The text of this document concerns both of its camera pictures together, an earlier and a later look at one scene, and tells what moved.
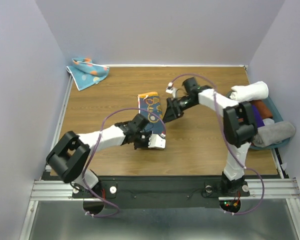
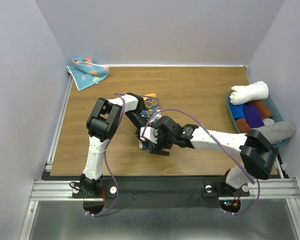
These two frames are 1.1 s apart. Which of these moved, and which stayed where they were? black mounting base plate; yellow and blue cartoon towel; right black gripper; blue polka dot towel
Moved: right black gripper
Stayed: blue polka dot towel; yellow and blue cartoon towel; black mounting base plate
